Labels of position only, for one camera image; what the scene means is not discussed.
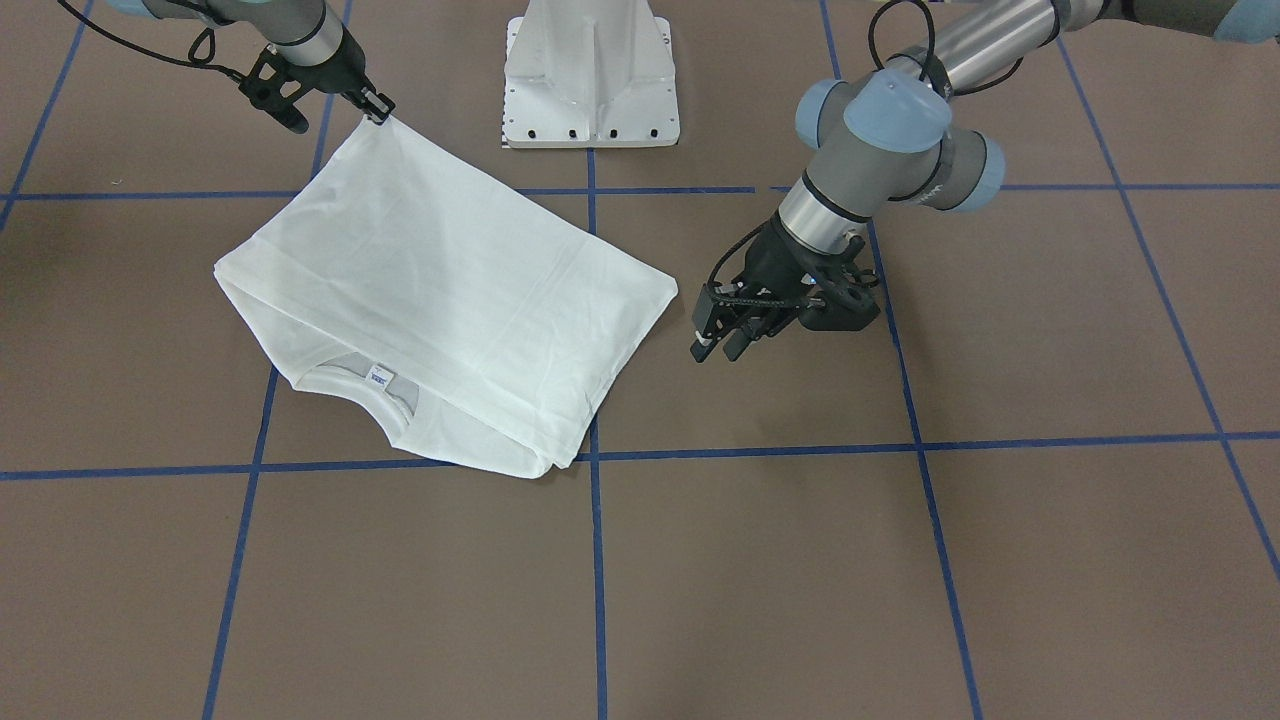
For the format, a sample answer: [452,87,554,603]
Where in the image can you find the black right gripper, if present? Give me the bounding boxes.
[270,35,396,126]

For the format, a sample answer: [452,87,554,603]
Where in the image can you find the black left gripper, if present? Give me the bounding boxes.
[690,215,881,363]

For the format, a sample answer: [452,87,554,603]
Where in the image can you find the white long-sleeve printed shirt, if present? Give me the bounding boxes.
[214,118,678,479]

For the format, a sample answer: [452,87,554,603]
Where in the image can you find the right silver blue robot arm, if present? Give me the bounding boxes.
[110,1,396,135]

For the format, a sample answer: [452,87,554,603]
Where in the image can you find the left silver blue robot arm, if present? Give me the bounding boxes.
[690,1,1277,363]

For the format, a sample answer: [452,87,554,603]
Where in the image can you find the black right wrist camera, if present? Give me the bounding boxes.
[237,45,314,135]

